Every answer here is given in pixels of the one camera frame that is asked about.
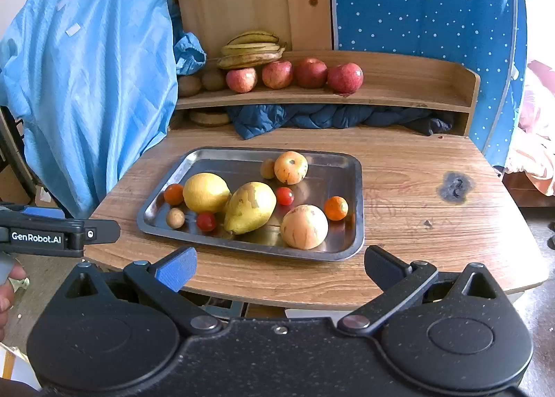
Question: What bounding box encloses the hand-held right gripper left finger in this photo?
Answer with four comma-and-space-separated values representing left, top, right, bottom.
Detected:
55, 245, 223, 336

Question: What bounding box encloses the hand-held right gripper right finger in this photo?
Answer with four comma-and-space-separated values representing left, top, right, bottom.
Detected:
337, 245, 508, 335

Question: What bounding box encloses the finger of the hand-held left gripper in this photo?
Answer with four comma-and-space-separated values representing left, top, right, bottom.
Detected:
82, 219, 121, 247

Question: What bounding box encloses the small orange tangerine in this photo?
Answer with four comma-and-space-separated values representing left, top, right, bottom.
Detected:
324, 196, 349, 221
164, 184, 185, 206

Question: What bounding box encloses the yellow lemon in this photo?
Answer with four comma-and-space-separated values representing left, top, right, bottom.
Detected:
182, 172, 231, 214

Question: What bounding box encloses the yellow green pear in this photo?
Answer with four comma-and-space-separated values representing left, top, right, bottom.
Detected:
224, 181, 277, 235

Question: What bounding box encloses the metal tray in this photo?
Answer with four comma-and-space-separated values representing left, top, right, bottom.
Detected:
137, 146, 365, 262

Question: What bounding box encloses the orange-yellow apple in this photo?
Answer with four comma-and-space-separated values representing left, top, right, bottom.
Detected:
274, 151, 309, 185

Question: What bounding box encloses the person's left hand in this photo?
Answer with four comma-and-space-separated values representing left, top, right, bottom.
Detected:
0, 262, 27, 340

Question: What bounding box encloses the light blue plastic sheet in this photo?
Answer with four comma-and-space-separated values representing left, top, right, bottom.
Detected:
0, 0, 178, 220

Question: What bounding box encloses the tan round flatbread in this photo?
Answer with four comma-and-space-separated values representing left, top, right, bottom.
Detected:
188, 110, 231, 127

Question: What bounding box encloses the dark blue quilted jacket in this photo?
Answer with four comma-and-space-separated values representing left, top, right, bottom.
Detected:
226, 104, 454, 140

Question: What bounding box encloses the brown kiwi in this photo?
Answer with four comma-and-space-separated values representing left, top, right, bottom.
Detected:
200, 68, 226, 91
178, 75, 203, 98

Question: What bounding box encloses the wooden desk shelf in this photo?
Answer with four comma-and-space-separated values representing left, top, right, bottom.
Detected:
176, 50, 481, 137

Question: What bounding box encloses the red apple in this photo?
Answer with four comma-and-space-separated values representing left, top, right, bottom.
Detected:
225, 67, 258, 94
261, 60, 293, 90
295, 57, 329, 89
327, 62, 364, 94

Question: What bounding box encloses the blue plastic bag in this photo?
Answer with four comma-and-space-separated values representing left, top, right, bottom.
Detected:
173, 32, 207, 76

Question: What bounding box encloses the bed with pink bedding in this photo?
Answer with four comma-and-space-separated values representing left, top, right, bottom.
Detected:
503, 59, 555, 207

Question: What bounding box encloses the banana bunch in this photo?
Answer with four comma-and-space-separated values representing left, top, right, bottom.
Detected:
217, 30, 287, 70

